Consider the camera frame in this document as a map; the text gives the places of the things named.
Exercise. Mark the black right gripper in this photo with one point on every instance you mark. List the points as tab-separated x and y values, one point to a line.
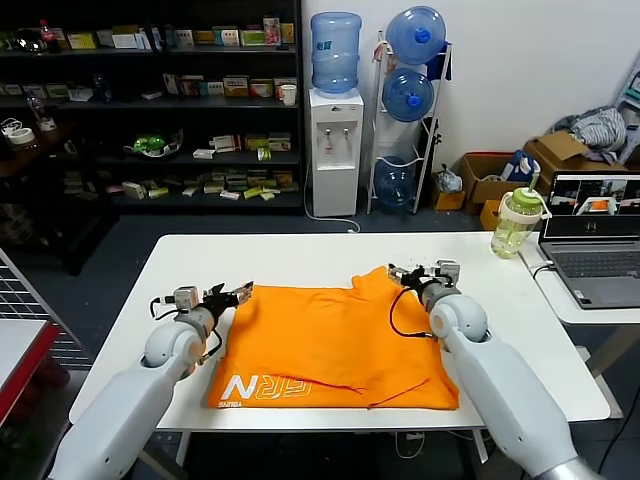
419	282

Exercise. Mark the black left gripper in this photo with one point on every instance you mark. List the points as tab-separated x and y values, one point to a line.
220	302

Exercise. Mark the orange t-shirt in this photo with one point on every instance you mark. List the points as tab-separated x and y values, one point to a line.
325	340

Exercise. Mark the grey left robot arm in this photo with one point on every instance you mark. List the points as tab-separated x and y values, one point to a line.
125	400

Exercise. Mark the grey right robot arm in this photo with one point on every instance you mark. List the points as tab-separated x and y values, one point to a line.
505	380

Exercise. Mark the grey clothes pile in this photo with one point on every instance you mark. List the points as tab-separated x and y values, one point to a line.
597	126

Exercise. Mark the small yellow box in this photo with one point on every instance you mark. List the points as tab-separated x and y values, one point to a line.
447	201
490	216

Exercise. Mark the white work table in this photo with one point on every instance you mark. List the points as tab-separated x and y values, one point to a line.
310	255

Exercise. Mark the white plastic bag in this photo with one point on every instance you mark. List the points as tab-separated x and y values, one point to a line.
449	181

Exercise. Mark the large open cardboard box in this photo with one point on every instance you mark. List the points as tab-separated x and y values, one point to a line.
480	193

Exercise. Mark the white water dispenser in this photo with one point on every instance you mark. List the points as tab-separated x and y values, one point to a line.
335	188

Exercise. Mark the green lid drinking bottle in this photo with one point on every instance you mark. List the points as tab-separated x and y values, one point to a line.
510	224

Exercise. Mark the lime green flat box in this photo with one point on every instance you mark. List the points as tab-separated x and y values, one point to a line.
159	192

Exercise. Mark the black pole object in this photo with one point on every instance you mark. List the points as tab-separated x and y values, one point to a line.
436	141

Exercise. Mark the white cube box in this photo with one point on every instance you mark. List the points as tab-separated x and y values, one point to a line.
134	190

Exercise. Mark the flat white medicine box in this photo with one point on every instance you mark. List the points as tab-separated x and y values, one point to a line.
204	154

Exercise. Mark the small green white box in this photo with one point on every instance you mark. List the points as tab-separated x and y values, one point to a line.
265	154

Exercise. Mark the small white side table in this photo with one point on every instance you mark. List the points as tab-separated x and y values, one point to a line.
555	304

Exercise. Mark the blue white bag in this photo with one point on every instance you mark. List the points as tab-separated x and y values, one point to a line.
520	166

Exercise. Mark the glass bowl with green items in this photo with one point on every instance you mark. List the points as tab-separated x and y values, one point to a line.
152	146

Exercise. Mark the grey laptop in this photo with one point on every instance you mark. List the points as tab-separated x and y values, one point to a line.
590	264

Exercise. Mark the cardboard box with flaps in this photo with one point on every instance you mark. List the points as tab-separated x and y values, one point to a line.
560	146

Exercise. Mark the white paper cup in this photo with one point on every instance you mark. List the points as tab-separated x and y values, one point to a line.
288	96

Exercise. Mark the yellow white medicine box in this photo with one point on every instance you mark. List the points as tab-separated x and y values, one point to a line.
236	87

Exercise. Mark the red white medicine box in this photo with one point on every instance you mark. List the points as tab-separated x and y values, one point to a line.
262	89

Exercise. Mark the black shelf unit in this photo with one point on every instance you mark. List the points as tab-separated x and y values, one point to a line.
125	105

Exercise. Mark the tall white medicine box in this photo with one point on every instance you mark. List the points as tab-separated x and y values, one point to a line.
171	84

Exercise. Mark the red framed white cart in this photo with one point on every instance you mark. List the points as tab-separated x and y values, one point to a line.
20	345

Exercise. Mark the blue labelled water jug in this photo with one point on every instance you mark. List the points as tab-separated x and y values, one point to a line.
336	53

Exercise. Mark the dark wooden table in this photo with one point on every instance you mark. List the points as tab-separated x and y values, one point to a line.
45	153

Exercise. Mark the dark blue bottle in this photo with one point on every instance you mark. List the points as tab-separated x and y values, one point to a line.
103	89

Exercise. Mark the green white medicine box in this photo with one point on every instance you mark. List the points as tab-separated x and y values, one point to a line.
252	38
227	37

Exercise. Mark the teal white medicine box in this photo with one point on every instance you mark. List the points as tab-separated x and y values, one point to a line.
184	38

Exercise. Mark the clear plastic bottle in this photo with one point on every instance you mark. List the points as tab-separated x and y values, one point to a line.
42	113

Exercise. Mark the white tape roll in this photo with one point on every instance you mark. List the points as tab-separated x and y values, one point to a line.
20	134

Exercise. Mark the pink medicine box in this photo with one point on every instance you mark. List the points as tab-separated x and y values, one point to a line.
272	31

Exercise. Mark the plain white box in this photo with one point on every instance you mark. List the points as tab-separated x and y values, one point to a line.
126	41

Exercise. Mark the white step stool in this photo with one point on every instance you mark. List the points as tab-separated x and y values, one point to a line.
631	93

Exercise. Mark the cola bottle red cap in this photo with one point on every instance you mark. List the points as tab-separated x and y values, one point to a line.
50	38

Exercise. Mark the dark glass bowl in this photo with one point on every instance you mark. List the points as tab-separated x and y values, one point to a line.
32	43

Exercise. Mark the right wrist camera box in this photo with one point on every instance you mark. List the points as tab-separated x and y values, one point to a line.
447	272

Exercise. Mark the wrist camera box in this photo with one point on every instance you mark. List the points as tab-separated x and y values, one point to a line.
447	272
185	299

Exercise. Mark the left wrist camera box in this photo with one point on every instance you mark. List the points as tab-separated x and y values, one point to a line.
185	299

